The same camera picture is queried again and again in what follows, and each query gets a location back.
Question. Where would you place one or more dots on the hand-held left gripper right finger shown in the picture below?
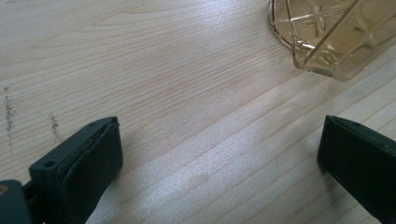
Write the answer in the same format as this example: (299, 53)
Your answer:
(361, 161)

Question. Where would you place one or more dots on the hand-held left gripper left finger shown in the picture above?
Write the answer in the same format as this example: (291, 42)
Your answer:
(84, 168)

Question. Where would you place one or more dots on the amber cut glass cup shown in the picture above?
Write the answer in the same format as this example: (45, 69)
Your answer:
(339, 34)

